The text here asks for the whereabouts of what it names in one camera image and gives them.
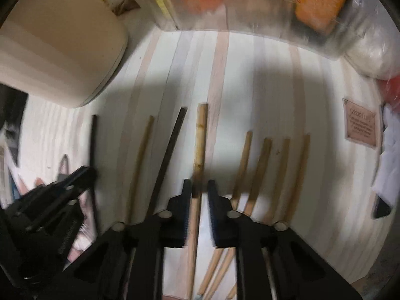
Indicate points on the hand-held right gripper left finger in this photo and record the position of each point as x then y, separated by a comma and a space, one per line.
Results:
185, 215

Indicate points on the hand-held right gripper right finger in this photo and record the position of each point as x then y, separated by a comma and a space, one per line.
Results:
215, 215

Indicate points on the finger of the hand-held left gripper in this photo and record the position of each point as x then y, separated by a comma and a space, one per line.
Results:
82, 177

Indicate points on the black chopstick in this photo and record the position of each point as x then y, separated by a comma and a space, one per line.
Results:
93, 147
172, 143

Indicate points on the wooden chopstick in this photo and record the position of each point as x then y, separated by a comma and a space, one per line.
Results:
279, 168
243, 156
300, 168
143, 153
261, 168

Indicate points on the beige utensil holder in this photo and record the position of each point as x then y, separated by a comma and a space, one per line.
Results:
59, 37

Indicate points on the brown label card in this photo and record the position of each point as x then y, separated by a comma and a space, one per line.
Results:
361, 122

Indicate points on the white paper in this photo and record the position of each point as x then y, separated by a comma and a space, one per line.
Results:
390, 150

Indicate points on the clear plastic container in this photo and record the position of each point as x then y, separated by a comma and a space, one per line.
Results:
250, 12

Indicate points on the white plastic bag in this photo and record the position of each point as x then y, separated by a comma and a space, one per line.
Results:
372, 53

